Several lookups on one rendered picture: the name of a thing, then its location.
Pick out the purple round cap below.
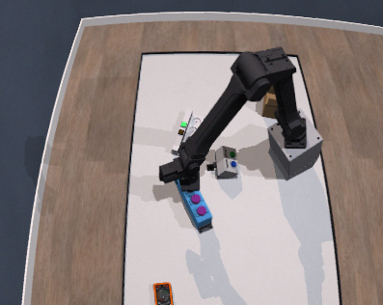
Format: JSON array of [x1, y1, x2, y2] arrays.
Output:
[[197, 206, 206, 215], [191, 194, 201, 204]]

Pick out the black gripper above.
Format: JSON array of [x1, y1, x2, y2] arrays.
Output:
[[180, 171, 200, 192]]

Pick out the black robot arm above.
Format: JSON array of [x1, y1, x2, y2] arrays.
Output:
[[159, 47, 307, 185]]

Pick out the small brown cardboard box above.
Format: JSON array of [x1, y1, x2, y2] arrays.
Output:
[[262, 85, 278, 120]]

